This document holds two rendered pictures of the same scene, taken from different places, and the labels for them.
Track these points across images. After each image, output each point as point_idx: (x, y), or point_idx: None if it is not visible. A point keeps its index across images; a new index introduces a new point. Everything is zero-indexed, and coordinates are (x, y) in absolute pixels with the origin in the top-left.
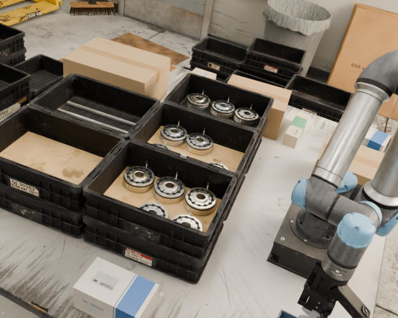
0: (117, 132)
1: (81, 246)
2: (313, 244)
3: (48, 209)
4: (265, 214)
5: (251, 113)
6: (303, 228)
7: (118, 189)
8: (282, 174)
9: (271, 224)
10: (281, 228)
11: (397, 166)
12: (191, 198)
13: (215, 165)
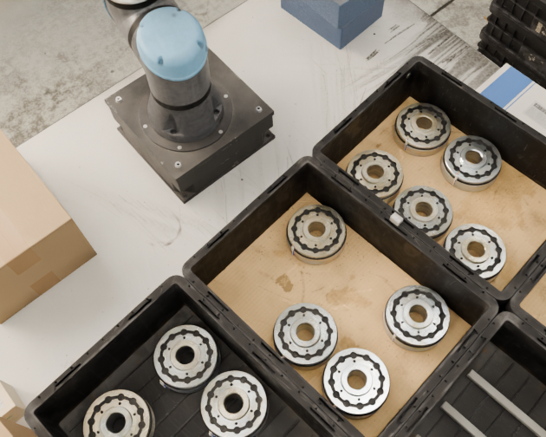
0: (525, 330)
1: None
2: (217, 87)
3: None
4: (219, 217)
5: (106, 417)
6: (221, 101)
7: (513, 248)
8: (111, 307)
9: (223, 194)
10: (245, 127)
11: None
12: (392, 174)
13: (308, 244)
